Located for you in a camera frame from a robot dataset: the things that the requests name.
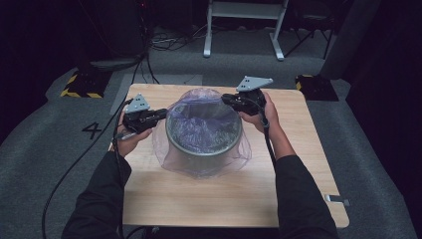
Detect purple translucent plastic bag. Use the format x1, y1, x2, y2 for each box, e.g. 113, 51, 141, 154
151, 87, 253, 180

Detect long black floor cable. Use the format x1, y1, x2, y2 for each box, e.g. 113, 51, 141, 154
41, 49, 150, 239

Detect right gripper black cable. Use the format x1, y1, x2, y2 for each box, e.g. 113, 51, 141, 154
255, 99, 279, 167

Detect person's right hand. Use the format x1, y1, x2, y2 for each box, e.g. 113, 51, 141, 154
238, 91, 283, 137

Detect tangle of floor cables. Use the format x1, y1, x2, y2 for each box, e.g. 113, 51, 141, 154
148, 24, 208, 53

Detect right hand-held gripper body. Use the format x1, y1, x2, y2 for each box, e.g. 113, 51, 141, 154
236, 76, 274, 117

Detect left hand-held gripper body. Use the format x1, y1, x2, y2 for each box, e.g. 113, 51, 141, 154
122, 94, 157, 134

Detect person's left hand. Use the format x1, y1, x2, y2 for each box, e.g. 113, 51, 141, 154
110, 112, 153, 158

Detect white metal stand frame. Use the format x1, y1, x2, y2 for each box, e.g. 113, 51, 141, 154
203, 0, 290, 62

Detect black yellow striped base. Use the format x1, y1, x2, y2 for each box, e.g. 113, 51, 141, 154
60, 69, 112, 100
295, 74, 340, 103

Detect grey metal table bracket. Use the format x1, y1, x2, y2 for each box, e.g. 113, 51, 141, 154
323, 193, 350, 207

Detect black folding stand legs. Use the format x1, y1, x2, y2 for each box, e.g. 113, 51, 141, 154
284, 13, 336, 61

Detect green ribbed plastic bin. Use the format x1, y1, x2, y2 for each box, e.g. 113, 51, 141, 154
164, 98, 244, 171

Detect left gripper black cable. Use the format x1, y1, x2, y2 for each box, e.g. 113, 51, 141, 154
111, 98, 157, 239

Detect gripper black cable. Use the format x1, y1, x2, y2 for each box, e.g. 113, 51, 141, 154
111, 98, 157, 239
255, 99, 279, 167

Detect grey column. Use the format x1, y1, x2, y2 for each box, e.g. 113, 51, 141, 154
318, 0, 382, 81

